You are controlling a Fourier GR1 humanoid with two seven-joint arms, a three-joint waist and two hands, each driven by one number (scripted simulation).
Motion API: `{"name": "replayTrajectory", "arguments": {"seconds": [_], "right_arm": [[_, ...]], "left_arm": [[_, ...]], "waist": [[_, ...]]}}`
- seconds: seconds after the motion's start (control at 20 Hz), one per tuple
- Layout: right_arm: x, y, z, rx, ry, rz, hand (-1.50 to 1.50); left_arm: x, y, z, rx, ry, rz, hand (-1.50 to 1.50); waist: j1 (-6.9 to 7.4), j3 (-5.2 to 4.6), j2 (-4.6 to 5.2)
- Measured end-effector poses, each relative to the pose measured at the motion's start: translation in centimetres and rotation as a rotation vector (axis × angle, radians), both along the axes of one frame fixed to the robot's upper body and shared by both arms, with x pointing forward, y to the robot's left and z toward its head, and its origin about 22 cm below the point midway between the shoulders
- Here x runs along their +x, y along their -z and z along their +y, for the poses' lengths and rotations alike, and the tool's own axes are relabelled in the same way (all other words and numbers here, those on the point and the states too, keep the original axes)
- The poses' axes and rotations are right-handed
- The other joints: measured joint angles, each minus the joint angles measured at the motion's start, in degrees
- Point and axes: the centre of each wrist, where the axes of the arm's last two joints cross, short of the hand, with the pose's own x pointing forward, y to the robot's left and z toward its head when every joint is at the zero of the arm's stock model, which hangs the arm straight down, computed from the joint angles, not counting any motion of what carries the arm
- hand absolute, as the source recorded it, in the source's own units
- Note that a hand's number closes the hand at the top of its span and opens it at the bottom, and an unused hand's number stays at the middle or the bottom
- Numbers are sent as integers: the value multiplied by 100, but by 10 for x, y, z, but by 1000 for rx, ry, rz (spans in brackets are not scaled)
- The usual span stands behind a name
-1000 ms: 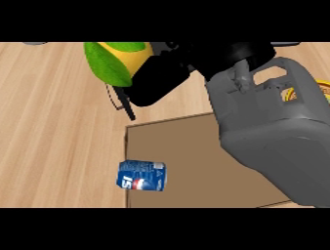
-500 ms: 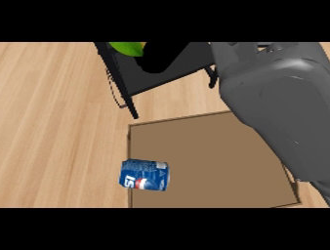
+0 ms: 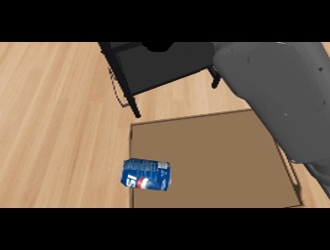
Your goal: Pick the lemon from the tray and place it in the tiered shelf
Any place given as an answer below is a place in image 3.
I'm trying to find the brown tray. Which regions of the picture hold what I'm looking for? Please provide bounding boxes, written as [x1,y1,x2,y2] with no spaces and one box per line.
[128,108,304,209]

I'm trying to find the black tiered shelf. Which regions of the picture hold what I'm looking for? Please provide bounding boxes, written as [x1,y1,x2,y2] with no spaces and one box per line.
[99,42,223,119]

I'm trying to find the blue can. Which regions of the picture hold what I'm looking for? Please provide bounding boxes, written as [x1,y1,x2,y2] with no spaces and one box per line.
[119,157,173,192]

